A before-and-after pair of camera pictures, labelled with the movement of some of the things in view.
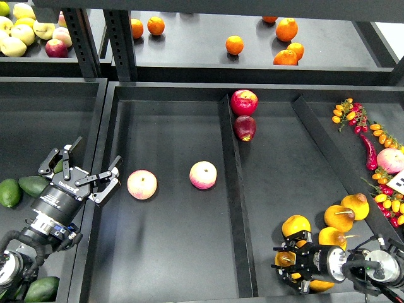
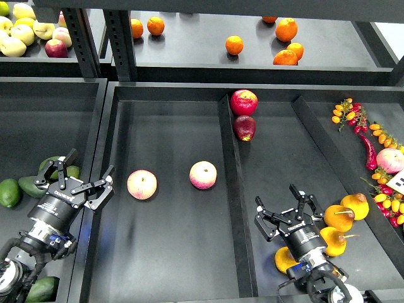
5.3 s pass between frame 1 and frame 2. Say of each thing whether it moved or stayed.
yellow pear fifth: stayed
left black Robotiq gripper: moved
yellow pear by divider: stayed
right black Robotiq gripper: moved
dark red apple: stayed
